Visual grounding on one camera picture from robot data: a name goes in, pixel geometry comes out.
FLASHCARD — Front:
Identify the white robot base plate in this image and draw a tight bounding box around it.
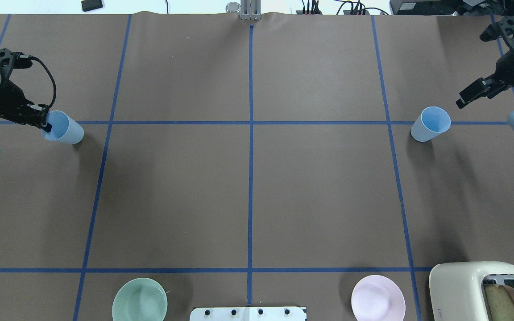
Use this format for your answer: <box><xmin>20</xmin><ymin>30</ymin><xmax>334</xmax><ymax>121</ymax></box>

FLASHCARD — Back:
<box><xmin>189</xmin><ymin>306</ymin><xmax>307</xmax><ymax>321</ymax></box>

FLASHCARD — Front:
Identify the cream toaster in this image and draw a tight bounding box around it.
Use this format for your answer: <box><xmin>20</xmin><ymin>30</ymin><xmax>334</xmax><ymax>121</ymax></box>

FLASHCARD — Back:
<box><xmin>429</xmin><ymin>261</ymin><xmax>514</xmax><ymax>321</ymax></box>

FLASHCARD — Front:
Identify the pink bowl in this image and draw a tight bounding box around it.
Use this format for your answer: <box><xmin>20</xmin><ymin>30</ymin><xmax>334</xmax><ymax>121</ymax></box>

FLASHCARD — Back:
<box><xmin>350</xmin><ymin>275</ymin><xmax>406</xmax><ymax>321</ymax></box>

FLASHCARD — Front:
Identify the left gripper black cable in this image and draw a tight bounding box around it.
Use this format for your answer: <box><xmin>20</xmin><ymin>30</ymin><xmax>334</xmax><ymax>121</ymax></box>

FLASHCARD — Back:
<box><xmin>15</xmin><ymin>54</ymin><xmax>57</xmax><ymax>117</ymax></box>

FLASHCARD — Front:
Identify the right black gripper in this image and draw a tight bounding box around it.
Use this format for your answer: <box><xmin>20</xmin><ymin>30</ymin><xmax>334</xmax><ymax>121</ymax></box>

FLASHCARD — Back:
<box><xmin>456</xmin><ymin>16</ymin><xmax>514</xmax><ymax>109</ymax></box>

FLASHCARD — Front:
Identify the aluminium frame post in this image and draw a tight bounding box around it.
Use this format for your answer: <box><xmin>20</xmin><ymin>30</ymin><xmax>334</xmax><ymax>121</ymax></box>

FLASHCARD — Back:
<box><xmin>239</xmin><ymin>0</ymin><xmax>262</xmax><ymax>21</ymax></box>

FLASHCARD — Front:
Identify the green bowl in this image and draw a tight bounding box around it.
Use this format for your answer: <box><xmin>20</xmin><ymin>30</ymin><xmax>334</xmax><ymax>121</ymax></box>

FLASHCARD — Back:
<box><xmin>112</xmin><ymin>278</ymin><xmax>169</xmax><ymax>321</ymax></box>

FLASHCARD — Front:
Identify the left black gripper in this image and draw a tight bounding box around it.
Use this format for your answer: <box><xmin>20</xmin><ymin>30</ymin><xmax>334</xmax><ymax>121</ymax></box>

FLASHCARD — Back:
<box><xmin>0</xmin><ymin>48</ymin><xmax>52</xmax><ymax>133</ymax></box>

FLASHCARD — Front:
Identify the light blue cup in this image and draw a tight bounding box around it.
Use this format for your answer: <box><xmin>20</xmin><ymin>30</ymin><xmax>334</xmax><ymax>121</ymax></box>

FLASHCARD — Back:
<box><xmin>410</xmin><ymin>106</ymin><xmax>451</xmax><ymax>142</ymax></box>
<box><xmin>40</xmin><ymin>110</ymin><xmax>84</xmax><ymax>144</ymax></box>

